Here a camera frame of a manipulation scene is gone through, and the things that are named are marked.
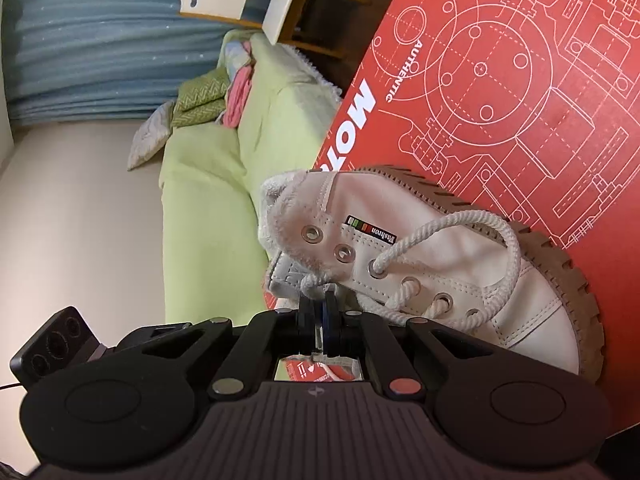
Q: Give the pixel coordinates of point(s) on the red printed board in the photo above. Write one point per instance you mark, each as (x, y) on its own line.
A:
(500, 85)

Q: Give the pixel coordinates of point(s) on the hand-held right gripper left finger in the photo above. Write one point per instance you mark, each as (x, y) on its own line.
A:
(307, 320)

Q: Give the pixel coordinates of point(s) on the light green sofa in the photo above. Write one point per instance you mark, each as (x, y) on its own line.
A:
(210, 200)

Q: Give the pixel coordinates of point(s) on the white shoelace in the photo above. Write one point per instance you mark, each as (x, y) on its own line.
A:
(510, 245)

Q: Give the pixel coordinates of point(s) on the grey pillow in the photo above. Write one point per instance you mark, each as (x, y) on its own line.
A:
(150, 135)

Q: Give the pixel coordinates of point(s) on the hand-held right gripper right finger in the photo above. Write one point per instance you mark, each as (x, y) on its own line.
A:
(330, 317)

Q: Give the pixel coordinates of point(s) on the blue curtain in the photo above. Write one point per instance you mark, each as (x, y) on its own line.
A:
(100, 35)

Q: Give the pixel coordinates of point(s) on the pastel folded blanket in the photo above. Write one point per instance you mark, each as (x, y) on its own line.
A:
(235, 57)

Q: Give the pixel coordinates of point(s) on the white platform shoe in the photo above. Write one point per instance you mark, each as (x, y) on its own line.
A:
(480, 270)

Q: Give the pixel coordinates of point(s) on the pink folded cloth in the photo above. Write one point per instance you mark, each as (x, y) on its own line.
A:
(237, 97)

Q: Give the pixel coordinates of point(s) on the white wooden chair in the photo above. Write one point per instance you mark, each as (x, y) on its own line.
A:
(285, 5)

